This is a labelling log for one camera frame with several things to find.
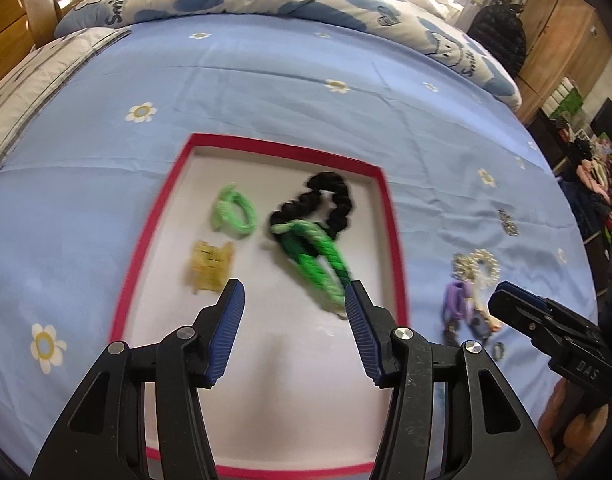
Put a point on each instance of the wooden headboard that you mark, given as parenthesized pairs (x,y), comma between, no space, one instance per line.
(20,5)

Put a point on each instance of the person's right hand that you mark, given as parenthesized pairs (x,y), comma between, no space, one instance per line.
(571,430)

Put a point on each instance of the yellow hair claw clip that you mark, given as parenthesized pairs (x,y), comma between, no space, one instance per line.
(210,265)

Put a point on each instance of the black puffer jacket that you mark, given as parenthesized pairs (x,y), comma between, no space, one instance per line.
(501,35)

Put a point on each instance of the grey striped pillow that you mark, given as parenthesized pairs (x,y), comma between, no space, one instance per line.
(40,75)

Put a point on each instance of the green and white box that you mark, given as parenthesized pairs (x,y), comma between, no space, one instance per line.
(566,100)

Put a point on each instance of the pile of clothes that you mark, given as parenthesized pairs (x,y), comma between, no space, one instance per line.
(603,180)

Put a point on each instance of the wooden wardrobe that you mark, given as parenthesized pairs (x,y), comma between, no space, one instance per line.
(561,35)

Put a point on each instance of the red shallow box tray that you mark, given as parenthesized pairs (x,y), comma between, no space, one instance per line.
(286,390)

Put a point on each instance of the black scrunchie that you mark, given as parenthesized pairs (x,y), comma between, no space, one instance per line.
(338,195)

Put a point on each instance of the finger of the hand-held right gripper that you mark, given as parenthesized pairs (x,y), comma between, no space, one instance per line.
(516,317)
(523,296)

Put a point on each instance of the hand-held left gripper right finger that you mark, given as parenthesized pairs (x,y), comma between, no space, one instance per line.
(363,335)

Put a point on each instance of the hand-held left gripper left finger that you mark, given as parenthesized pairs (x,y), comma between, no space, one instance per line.
(225,330)

